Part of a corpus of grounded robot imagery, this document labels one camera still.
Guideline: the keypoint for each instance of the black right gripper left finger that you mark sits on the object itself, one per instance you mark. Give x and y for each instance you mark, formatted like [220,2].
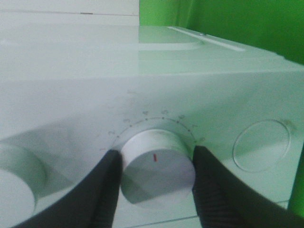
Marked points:
[90,204]

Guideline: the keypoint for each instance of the white microwave knob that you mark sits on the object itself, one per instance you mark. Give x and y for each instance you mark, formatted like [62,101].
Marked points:
[157,169]
[22,177]

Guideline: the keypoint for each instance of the round microwave door button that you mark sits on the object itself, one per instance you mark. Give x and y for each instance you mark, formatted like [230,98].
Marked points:
[261,145]

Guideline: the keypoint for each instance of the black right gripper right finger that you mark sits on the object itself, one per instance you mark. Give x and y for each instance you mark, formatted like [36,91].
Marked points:
[224,201]

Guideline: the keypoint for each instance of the white microwave oven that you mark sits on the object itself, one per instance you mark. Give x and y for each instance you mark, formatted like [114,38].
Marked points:
[74,86]

